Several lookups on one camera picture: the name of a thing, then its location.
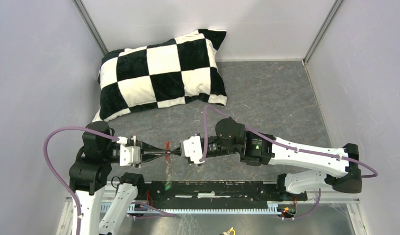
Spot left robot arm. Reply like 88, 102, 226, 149
69, 121, 171, 235

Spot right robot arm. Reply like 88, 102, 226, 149
175, 117, 362, 200

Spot yellow carabiner with keys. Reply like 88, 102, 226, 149
220, 227, 236, 235

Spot black white checkered pillow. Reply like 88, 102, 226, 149
94, 29, 228, 121

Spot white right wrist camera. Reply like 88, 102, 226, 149
180, 135, 204, 166

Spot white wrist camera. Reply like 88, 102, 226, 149
180, 135, 204, 166
119, 145, 131, 166

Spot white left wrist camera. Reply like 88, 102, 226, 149
119, 145, 131, 166

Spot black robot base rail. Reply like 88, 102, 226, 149
119, 172, 308, 210

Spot grey slotted cable duct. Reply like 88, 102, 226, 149
127, 203, 281, 215

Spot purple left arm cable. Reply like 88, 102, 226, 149
43, 126, 128, 235

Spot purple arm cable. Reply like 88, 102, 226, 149
43, 126, 128, 235
199, 105, 379, 178

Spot aluminium corner post left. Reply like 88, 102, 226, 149
72, 0, 108, 55

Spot aluminium corner post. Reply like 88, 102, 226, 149
302, 0, 344, 66
72, 0, 108, 55

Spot aluminium corner post right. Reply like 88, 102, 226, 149
302, 0, 344, 66

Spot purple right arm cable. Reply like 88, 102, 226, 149
199, 105, 379, 178

